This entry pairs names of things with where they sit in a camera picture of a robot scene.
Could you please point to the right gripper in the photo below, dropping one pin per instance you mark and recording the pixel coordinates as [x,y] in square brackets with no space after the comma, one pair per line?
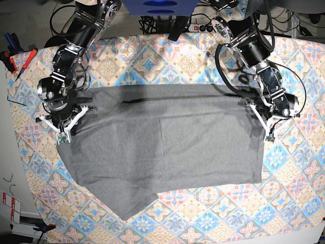
[67,116]

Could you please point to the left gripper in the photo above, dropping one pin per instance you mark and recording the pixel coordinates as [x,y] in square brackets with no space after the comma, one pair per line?
[261,116]

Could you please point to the grey T-shirt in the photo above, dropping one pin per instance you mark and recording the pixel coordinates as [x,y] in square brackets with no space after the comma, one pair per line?
[150,139]

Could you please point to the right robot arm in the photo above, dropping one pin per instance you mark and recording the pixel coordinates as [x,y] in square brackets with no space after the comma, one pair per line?
[58,92]

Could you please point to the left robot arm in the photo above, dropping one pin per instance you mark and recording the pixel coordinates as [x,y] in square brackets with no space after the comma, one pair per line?
[271,104]

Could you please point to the black allen key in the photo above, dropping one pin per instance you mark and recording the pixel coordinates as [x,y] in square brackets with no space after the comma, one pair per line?
[13,101]

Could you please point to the white power strip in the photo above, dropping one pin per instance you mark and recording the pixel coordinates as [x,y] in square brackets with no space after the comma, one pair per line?
[200,28]

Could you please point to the black red clamp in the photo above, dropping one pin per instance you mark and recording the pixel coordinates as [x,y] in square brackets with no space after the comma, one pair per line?
[8,62]

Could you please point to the patterned tablecloth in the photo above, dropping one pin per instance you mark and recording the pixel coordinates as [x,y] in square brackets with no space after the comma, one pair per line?
[290,196]

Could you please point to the red white label tag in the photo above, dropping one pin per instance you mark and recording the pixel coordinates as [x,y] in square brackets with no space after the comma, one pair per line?
[14,206]

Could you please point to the black bottom clamp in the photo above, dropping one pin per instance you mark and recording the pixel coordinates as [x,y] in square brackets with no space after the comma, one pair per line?
[35,231]

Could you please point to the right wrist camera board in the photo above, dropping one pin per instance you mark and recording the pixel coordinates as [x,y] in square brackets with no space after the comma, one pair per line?
[63,137]

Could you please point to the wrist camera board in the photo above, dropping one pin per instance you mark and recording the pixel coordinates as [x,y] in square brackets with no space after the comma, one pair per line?
[63,137]
[269,138]

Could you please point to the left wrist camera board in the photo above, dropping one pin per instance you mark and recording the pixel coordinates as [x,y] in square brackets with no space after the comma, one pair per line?
[269,138]

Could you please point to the red handled screwdriver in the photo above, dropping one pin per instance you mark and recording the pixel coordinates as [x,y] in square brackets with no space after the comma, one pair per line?
[32,54]

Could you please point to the blue handled pliers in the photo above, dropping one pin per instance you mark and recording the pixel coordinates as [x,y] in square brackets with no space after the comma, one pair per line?
[12,43]

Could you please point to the black centre bracket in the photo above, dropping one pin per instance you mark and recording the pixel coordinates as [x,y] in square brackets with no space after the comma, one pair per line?
[178,27]

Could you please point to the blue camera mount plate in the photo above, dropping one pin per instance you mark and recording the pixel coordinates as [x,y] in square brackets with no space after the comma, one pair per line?
[160,7]

